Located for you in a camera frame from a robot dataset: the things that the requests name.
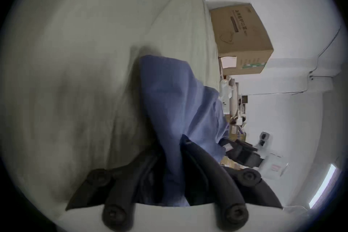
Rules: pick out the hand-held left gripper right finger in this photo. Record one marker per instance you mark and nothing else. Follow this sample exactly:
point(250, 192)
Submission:
point(209, 179)

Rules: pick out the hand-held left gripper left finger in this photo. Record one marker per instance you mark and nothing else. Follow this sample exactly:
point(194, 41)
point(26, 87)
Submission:
point(123, 184)

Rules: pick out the blue shirt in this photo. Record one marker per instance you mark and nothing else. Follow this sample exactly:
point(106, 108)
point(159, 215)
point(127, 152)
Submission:
point(168, 95)

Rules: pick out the cluttered white shelf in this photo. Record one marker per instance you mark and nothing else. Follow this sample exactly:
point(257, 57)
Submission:
point(233, 105)

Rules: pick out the brown cardboard carton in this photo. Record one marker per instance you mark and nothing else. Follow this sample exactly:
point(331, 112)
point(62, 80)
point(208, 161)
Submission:
point(242, 35)

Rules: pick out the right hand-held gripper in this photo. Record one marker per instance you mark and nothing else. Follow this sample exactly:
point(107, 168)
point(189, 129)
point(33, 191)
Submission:
point(274, 167)

